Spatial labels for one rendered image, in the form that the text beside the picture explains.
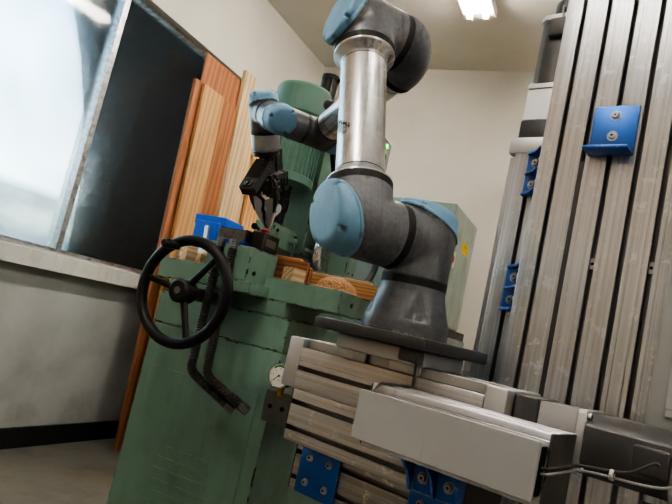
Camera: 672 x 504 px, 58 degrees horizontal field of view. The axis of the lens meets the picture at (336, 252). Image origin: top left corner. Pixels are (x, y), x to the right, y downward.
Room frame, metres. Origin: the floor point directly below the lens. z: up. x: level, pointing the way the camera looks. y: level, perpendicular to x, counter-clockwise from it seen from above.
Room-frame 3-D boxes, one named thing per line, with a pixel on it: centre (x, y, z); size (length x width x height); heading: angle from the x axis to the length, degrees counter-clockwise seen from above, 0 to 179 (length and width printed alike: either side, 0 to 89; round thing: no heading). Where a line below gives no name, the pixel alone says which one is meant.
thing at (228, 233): (1.66, 0.24, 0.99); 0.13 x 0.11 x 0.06; 64
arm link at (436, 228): (1.07, -0.14, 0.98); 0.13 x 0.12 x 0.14; 119
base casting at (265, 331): (1.96, 0.15, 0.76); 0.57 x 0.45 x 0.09; 154
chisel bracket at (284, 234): (1.87, 0.19, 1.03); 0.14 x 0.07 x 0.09; 154
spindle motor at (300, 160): (1.85, 0.20, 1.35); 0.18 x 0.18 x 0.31
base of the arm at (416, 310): (1.07, -0.15, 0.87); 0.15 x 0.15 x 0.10
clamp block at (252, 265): (1.66, 0.24, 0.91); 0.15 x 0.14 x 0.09; 64
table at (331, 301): (1.74, 0.21, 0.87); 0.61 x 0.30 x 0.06; 64
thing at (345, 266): (1.95, -0.02, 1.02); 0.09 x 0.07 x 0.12; 64
